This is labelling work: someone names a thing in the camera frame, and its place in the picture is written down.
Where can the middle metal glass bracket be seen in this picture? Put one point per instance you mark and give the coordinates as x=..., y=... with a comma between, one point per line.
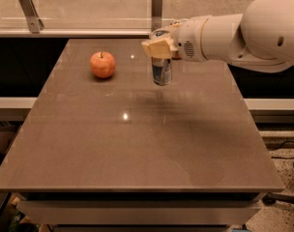
x=156, y=14

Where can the metal glass bracket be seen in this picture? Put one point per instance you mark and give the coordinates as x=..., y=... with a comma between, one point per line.
x=34, y=23
x=156, y=14

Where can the red apple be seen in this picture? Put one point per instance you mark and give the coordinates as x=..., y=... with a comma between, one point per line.
x=102, y=64

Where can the silver blue redbull can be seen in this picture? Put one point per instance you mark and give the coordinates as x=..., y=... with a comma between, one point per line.
x=162, y=72

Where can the glass barrier panel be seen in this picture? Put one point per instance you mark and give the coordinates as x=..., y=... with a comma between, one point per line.
x=112, y=14

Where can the left metal glass bracket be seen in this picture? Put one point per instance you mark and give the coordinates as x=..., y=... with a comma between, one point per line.
x=34, y=23

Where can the orange soda can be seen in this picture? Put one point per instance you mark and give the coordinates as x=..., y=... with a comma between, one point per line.
x=175, y=24

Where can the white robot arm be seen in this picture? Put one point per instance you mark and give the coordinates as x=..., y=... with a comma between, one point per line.
x=260, y=39

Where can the black chair base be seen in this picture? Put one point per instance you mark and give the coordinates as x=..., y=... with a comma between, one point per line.
x=272, y=198

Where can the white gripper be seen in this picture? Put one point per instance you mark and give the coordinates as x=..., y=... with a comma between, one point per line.
x=190, y=40

